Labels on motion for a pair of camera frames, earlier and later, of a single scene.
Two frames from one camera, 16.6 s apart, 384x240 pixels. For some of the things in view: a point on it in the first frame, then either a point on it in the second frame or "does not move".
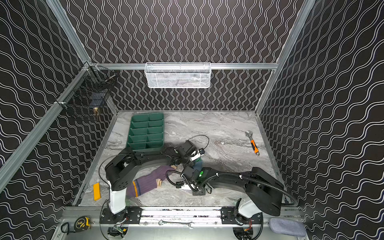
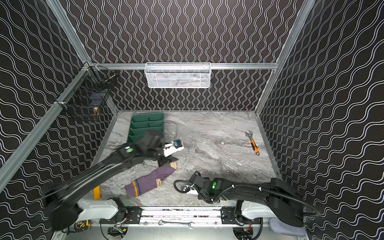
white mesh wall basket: [178, 75] does not move
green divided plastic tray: [146, 132] does not move
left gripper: [186, 159] → [163, 159]
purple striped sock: [147, 182] does not move
